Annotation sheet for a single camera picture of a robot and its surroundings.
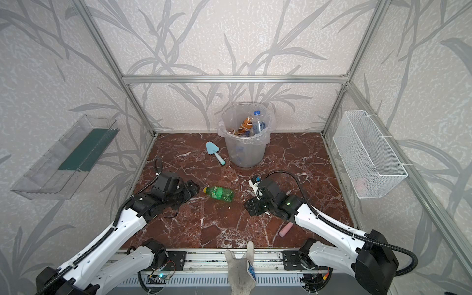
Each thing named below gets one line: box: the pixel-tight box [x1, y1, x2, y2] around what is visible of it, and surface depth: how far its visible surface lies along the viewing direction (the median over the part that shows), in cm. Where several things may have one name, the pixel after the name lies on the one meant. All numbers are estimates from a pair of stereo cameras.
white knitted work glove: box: [224, 240, 257, 295], surface depth 71 cm
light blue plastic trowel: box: [205, 141, 226, 166], surface depth 114 cm
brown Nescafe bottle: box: [236, 116, 253, 137], surface depth 103 cm
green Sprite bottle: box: [202, 186, 235, 203], surface depth 91 cm
